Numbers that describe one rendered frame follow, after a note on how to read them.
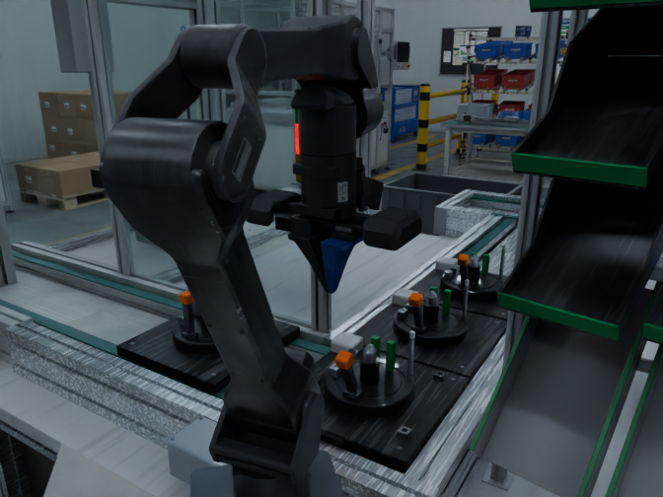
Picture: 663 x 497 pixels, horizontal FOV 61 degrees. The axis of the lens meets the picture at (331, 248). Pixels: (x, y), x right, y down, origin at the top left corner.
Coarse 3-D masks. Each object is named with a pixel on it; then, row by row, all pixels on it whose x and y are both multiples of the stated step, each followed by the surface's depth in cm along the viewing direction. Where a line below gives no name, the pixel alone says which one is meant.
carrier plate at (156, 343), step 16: (176, 320) 111; (144, 336) 105; (160, 336) 105; (288, 336) 106; (128, 352) 100; (144, 352) 99; (160, 352) 99; (176, 352) 99; (160, 368) 96; (176, 368) 94; (192, 368) 94; (208, 368) 94; (224, 368) 94; (192, 384) 92; (208, 384) 90; (224, 384) 92
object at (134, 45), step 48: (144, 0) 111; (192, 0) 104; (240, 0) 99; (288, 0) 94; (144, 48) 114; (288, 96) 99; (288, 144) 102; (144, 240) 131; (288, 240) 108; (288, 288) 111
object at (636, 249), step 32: (576, 192) 76; (608, 192) 75; (640, 192) 73; (544, 224) 70; (576, 224) 72; (608, 224) 71; (640, 224) 69; (544, 256) 69; (576, 256) 68; (608, 256) 66; (640, 256) 65; (512, 288) 67; (544, 288) 66; (576, 288) 64; (608, 288) 63; (640, 288) 60; (576, 320) 59; (608, 320) 59
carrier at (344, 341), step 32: (320, 384) 89; (384, 384) 86; (416, 384) 90; (448, 384) 90; (352, 416) 81; (384, 416) 81; (416, 416) 81; (352, 448) 76; (384, 448) 75; (416, 448) 75
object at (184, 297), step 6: (180, 294) 97; (186, 294) 97; (180, 300) 98; (186, 300) 97; (192, 300) 98; (186, 306) 98; (186, 312) 98; (192, 312) 99; (186, 318) 98; (192, 318) 99; (186, 324) 99; (192, 324) 99; (186, 330) 99; (192, 330) 100
